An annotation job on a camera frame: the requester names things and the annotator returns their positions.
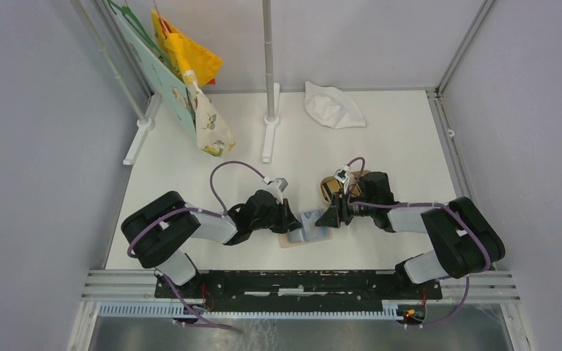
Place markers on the beige card holder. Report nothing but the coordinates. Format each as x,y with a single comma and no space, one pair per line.
308,234

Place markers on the yellow hanging cloth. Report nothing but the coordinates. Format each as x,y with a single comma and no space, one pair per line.
192,62

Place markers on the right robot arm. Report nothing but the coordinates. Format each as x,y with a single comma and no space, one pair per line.
463,242

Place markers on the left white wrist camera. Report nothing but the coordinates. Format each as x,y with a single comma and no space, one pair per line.
275,187

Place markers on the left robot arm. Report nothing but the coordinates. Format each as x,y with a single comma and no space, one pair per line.
156,232

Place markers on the white left rack foot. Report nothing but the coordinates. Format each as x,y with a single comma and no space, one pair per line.
144,128

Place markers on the white pole base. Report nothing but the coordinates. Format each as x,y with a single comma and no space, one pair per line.
270,131

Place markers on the grey vertical pole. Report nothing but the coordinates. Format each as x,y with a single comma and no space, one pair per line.
267,35

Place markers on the beige oval tray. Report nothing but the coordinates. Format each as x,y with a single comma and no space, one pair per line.
330,186

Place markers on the teal printed hanging cloth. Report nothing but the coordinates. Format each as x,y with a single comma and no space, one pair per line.
155,65

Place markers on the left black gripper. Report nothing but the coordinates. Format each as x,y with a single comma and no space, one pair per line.
287,221

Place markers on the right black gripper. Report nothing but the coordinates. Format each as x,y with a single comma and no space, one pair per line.
335,213

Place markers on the white printed hanging cloth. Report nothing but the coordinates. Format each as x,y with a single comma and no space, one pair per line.
213,135

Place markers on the white crumpled cloth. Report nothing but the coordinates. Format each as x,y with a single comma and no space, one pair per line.
331,107

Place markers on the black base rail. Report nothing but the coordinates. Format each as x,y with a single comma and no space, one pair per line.
303,291

